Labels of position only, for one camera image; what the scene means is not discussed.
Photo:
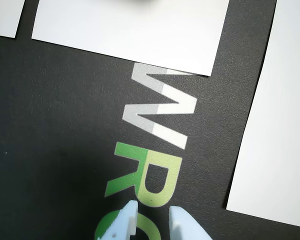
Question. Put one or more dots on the black mat with WROB print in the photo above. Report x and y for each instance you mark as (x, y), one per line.
(52, 125)

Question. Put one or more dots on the white paper sheet marked 1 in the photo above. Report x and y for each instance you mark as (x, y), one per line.
(130, 30)

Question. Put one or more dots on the pale white gripper finger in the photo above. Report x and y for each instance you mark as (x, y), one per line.
(182, 225)
(126, 220)

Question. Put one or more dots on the white paper sheet marked 2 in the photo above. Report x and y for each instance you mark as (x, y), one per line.
(2, 17)

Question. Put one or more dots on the white paper sheet marked HOME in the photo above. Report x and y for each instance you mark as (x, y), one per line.
(277, 125)

